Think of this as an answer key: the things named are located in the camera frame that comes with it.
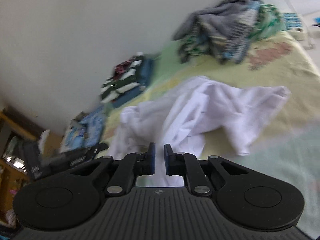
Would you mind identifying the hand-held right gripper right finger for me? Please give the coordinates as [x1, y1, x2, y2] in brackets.
[164, 143, 250, 195]

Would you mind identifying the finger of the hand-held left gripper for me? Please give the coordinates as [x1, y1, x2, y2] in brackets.
[90, 142, 110, 156]

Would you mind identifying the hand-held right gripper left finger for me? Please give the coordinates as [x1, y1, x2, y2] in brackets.
[67, 142, 156, 197]

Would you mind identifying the white coat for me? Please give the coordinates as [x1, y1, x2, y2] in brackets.
[109, 76, 292, 188]

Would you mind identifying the stack of folded clothes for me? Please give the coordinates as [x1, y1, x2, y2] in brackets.
[100, 56, 144, 104]

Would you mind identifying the blue printed cloth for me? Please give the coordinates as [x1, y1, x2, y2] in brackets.
[60, 105, 105, 153]

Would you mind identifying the black bag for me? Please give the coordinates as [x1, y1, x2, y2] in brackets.
[21, 139, 52, 182]

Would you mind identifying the wooden shelf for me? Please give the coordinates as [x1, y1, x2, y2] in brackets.
[0, 106, 63, 230]

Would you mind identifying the dark red patterned garment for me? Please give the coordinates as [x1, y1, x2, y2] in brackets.
[114, 57, 137, 80]

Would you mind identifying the blue folded garment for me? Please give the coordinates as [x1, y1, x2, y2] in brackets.
[112, 59, 154, 108]

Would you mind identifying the yellow green printed bed sheet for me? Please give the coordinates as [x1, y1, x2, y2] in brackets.
[100, 30, 320, 230]

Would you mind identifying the plain grey garment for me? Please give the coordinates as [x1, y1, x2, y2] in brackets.
[172, 0, 260, 40]

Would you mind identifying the blue white box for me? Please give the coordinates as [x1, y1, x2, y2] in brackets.
[281, 11, 307, 42]

